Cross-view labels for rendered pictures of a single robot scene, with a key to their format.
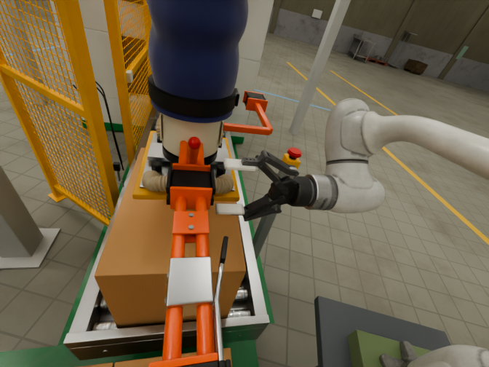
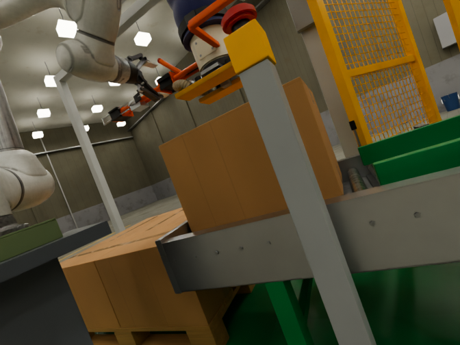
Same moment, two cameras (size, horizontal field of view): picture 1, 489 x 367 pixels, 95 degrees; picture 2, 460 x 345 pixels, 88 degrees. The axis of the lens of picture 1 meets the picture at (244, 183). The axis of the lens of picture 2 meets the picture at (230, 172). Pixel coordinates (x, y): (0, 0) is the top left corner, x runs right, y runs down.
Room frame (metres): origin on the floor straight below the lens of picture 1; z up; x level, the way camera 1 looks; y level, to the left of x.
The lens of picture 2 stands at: (1.21, -0.61, 0.78)
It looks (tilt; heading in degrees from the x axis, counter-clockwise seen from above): 2 degrees down; 134
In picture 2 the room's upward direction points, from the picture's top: 21 degrees counter-clockwise
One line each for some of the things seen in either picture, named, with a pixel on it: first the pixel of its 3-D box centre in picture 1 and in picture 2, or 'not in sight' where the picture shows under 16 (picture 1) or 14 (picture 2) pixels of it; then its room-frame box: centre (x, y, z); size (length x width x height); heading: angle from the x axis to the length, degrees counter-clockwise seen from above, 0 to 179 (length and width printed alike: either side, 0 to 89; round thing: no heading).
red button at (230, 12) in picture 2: (294, 154); (240, 24); (0.98, -0.20, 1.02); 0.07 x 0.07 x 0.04
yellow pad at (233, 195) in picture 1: (218, 160); (214, 74); (0.63, 0.10, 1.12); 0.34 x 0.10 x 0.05; 19
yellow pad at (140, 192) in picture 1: (159, 156); (232, 83); (0.56, 0.28, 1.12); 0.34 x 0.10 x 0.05; 19
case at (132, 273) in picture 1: (181, 229); (254, 161); (0.58, 0.21, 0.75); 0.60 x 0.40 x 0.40; 18
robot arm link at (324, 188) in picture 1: (315, 191); (116, 70); (0.45, -0.18, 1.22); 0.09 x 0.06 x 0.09; 19
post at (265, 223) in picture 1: (265, 222); (332, 274); (0.98, -0.20, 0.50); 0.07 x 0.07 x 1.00; 18
